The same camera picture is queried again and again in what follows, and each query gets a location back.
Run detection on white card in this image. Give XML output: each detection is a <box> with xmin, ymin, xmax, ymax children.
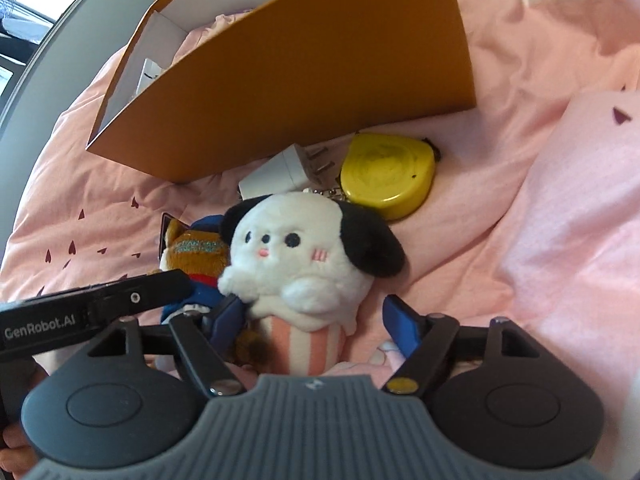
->
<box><xmin>134</xmin><ymin>57</ymin><xmax>168</xmax><ymax>102</ymax></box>

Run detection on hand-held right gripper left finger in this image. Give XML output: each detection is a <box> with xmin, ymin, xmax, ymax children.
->
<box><xmin>87</xmin><ymin>294</ymin><xmax>247</xmax><ymax>397</ymax></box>

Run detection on yellow tape measure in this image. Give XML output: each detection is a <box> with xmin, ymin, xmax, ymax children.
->
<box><xmin>340</xmin><ymin>132</ymin><xmax>442</xmax><ymax>221</ymax></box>

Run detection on white charger plug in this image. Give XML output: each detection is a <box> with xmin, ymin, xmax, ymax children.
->
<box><xmin>237</xmin><ymin>143</ymin><xmax>335</xmax><ymax>201</ymax></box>

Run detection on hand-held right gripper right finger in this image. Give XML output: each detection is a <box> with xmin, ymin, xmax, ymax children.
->
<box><xmin>381</xmin><ymin>294</ymin><xmax>543</xmax><ymax>397</ymax></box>

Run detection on window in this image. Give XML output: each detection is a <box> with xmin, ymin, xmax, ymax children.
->
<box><xmin>0</xmin><ymin>0</ymin><xmax>103</xmax><ymax>91</ymax></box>

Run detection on pink soft item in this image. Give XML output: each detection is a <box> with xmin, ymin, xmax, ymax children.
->
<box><xmin>214</xmin><ymin>7</ymin><xmax>261</xmax><ymax>28</ymax></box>

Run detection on orange fox plush toy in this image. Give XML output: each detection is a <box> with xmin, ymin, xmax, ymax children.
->
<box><xmin>159</xmin><ymin>214</ymin><xmax>266</xmax><ymax>367</ymax></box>

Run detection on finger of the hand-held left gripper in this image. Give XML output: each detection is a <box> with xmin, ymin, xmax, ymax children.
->
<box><xmin>82</xmin><ymin>268</ymin><xmax>197</xmax><ymax>328</ymax></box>

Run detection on orange cardboard box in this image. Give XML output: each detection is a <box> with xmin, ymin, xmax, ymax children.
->
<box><xmin>85</xmin><ymin>0</ymin><xmax>478</xmax><ymax>184</ymax></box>

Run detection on white dog plush toy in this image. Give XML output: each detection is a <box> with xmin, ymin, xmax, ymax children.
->
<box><xmin>216</xmin><ymin>192</ymin><xmax>407</xmax><ymax>376</ymax></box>

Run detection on pink printed blanket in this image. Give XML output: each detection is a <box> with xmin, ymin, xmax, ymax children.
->
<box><xmin>0</xmin><ymin>0</ymin><xmax>640</xmax><ymax>480</ymax></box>

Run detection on person's left hand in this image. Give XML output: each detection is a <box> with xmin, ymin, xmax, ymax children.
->
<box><xmin>0</xmin><ymin>422</ymin><xmax>42</xmax><ymax>478</ymax></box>

